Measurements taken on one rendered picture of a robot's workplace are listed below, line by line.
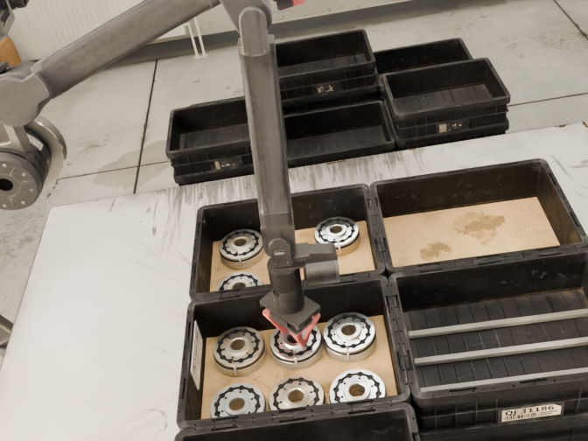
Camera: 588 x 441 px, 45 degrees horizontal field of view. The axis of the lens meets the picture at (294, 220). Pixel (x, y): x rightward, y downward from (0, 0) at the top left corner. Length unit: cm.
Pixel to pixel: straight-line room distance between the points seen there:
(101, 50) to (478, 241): 91
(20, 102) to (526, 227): 108
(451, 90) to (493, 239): 126
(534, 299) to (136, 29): 92
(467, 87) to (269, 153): 175
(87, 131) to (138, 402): 258
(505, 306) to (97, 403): 89
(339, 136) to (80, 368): 148
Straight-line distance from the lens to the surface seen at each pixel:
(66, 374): 175
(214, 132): 276
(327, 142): 278
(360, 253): 161
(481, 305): 150
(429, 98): 277
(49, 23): 446
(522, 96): 371
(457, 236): 164
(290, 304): 131
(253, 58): 111
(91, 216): 216
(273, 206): 119
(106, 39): 113
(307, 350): 140
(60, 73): 116
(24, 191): 159
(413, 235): 165
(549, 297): 153
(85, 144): 392
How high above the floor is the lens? 193
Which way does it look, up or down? 40 degrees down
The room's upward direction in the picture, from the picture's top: 11 degrees counter-clockwise
